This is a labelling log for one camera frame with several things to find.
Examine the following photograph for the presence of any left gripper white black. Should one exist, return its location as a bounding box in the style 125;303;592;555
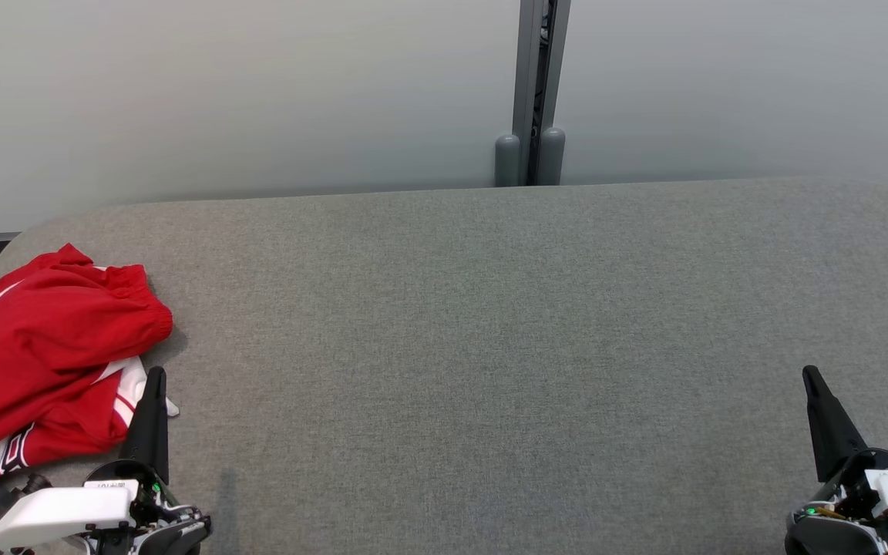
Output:
0;366;175;550

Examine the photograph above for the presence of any red basketball jersey white trim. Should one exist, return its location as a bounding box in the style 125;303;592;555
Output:
0;356;180;511

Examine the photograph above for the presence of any red shorts white side stripe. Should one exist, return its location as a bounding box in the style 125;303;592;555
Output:
0;243;175;467

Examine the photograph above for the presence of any grey double partition post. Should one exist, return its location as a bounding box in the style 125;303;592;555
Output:
494;0;572;188

